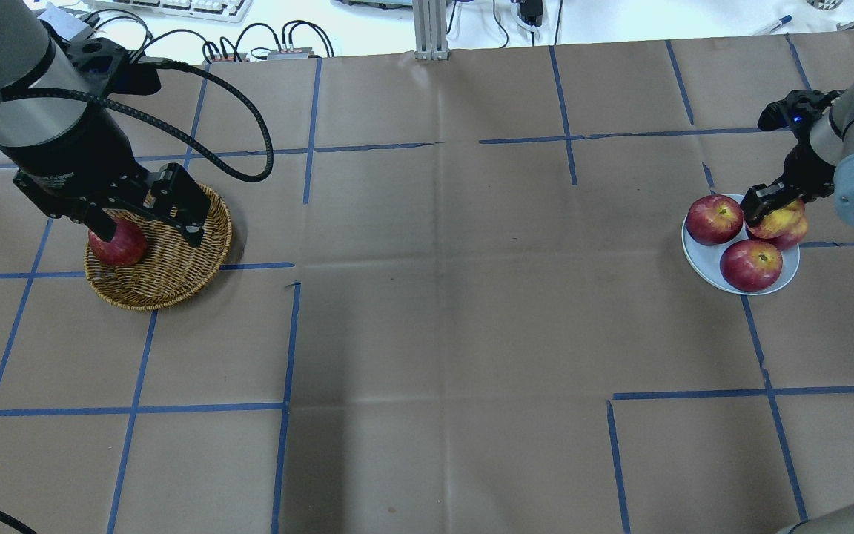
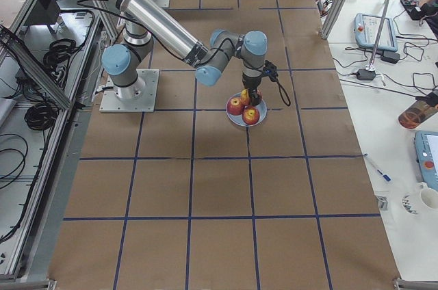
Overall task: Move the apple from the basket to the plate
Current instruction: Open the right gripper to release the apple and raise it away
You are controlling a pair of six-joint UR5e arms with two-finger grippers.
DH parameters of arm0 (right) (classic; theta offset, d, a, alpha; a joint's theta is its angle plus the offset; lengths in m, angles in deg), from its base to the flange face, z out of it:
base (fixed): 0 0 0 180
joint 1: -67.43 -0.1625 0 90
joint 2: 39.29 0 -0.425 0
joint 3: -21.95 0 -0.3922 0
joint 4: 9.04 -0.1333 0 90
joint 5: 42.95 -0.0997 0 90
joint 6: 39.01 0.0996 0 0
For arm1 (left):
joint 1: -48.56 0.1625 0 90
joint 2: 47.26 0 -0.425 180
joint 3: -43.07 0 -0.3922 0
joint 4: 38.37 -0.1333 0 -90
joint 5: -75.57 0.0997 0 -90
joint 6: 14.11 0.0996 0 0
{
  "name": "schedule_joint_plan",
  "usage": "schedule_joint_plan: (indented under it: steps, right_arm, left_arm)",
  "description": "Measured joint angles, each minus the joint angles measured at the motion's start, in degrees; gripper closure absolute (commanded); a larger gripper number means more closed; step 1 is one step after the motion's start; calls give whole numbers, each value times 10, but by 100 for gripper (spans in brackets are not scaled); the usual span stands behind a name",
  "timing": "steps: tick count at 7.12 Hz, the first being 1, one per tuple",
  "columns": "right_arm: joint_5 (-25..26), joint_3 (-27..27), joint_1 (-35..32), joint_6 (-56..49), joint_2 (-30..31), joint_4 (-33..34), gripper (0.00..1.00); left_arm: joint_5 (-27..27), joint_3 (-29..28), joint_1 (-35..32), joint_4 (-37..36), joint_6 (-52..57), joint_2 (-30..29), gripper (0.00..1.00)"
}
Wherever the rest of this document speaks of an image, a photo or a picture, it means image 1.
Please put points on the red plate apple far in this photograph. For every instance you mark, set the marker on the red plate apple far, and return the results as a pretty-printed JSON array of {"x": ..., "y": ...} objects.
[{"x": 714, "y": 220}]

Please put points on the aluminium frame post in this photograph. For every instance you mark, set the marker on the aluminium frame post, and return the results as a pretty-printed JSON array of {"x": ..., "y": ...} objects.
[{"x": 430, "y": 30}]

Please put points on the light blue plate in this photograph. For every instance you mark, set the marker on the light blue plate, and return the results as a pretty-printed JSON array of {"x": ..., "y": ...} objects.
[{"x": 705, "y": 260}]

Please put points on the blue white pen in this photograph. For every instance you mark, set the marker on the blue white pen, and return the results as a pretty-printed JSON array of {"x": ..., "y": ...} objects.
[{"x": 773, "y": 26}]

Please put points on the dark red basket apple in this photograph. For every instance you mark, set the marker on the dark red basket apple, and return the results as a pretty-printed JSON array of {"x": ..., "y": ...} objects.
[{"x": 128, "y": 246}]

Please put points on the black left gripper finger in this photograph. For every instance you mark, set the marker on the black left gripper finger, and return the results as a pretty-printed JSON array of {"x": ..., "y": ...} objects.
[
  {"x": 99, "y": 223},
  {"x": 180, "y": 202}
]

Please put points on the red plate apple side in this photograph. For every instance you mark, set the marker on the red plate apple side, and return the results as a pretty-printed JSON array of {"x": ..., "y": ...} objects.
[{"x": 792, "y": 237}]

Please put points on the round wicker basket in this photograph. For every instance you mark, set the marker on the round wicker basket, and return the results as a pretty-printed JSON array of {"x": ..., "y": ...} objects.
[{"x": 171, "y": 271}]

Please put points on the red plate apple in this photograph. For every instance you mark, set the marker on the red plate apple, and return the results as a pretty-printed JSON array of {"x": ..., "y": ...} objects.
[
  {"x": 751, "y": 265},
  {"x": 714, "y": 220}
]

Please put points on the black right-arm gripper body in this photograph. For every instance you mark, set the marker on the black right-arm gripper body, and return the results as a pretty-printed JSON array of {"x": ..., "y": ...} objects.
[{"x": 807, "y": 169}]

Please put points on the yellow-red striped apple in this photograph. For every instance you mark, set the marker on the yellow-red striped apple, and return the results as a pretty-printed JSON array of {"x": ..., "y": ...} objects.
[{"x": 778, "y": 222}]

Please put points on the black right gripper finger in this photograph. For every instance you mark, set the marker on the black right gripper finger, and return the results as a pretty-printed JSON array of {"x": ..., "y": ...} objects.
[{"x": 761, "y": 200}]

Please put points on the red plate apple near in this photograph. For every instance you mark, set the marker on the red plate apple near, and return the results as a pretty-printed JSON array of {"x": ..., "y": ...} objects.
[{"x": 751, "y": 265}]

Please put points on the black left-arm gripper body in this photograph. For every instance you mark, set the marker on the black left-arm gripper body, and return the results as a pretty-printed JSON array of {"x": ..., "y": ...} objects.
[{"x": 73, "y": 165}]

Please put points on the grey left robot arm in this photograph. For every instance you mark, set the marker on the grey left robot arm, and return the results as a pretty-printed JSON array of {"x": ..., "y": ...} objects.
[{"x": 44, "y": 85}]

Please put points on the grey adapter box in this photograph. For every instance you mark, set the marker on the grey adapter box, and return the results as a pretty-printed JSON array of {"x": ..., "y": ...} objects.
[{"x": 64, "y": 23}]

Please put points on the white keyboard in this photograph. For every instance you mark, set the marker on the white keyboard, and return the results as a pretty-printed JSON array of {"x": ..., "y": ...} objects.
[{"x": 220, "y": 11}]

